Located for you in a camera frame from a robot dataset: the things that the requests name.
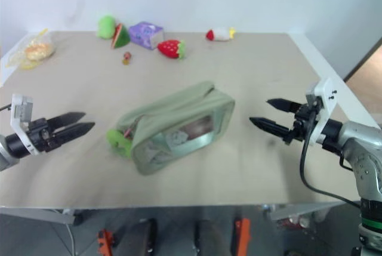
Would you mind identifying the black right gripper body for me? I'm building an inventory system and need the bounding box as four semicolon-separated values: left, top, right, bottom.
281;102;318;146

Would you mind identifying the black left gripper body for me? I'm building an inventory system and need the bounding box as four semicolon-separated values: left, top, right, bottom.
27;118;61;153

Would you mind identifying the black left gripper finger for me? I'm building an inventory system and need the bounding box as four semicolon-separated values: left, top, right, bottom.
48;112;87;130
53;122;97;146

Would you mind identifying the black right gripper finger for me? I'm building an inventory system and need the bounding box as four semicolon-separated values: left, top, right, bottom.
266;98;300;114
249;117;292;140

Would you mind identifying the green zipper pouch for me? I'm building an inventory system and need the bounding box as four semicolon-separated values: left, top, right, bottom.
115;81;236;177

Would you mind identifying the green plush zipper charm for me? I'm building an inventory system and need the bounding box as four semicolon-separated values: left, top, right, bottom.
106;128;134;159

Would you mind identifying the brown wooden panel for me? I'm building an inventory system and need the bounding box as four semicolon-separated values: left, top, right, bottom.
343;36;382;119

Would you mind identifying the clear bag with bread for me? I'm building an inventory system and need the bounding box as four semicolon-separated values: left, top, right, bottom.
6;27;57;70

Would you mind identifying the watermelon slice plush toy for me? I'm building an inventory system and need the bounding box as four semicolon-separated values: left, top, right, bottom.
110;23;131;50

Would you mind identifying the red white yellow plush toy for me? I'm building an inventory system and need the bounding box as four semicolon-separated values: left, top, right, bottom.
205;26;237;42

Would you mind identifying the green plush toy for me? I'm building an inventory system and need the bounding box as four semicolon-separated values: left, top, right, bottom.
97;14;116;40

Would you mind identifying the orange and black device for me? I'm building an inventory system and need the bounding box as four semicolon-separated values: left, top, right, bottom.
233;216;252;256
96;228;116;256

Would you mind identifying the purple tissue pack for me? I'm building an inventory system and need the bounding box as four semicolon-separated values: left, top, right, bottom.
128;21;165;51

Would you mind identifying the red strawberry plush toy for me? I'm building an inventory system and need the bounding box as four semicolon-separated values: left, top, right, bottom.
156;39;187;60

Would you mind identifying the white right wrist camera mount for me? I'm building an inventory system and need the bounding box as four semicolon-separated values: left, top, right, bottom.
304;77;340;146

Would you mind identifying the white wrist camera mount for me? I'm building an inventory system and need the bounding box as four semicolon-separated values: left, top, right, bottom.
10;94;41;156
304;77;340;146

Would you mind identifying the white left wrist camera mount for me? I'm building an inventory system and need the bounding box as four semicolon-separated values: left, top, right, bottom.
10;94;41;156

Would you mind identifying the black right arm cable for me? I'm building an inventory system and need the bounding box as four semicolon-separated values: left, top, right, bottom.
299;112;362;209

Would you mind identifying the white table frame bracket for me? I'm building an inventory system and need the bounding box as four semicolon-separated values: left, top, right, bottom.
262;203;343;221
0;207;76;226

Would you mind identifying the thin white cable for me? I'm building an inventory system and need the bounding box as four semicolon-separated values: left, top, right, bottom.
63;223;76;256

